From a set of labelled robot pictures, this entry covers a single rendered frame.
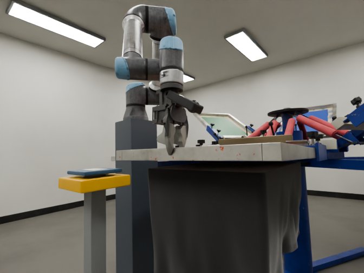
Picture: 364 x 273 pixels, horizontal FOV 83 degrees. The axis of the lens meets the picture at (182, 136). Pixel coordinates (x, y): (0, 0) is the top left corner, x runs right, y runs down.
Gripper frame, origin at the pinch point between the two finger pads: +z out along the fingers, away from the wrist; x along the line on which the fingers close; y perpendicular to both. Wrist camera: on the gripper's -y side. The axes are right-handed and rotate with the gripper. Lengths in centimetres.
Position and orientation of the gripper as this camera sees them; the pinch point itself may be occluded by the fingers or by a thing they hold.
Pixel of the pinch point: (177, 150)
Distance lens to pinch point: 60.9
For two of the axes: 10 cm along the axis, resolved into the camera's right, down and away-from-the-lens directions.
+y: -7.7, 0.7, 6.4
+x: -6.4, -0.7, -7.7
